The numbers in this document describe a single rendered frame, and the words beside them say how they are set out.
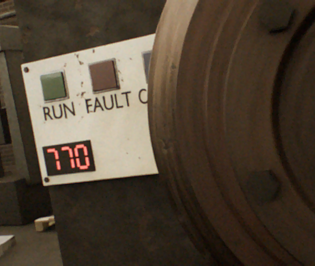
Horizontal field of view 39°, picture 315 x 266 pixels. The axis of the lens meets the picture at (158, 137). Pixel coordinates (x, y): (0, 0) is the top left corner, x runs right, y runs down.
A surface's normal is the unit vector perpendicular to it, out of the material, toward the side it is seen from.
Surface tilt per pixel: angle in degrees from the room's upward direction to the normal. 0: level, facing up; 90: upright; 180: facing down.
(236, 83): 90
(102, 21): 90
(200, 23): 90
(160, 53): 90
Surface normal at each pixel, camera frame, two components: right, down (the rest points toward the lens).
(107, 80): -0.34, 0.12
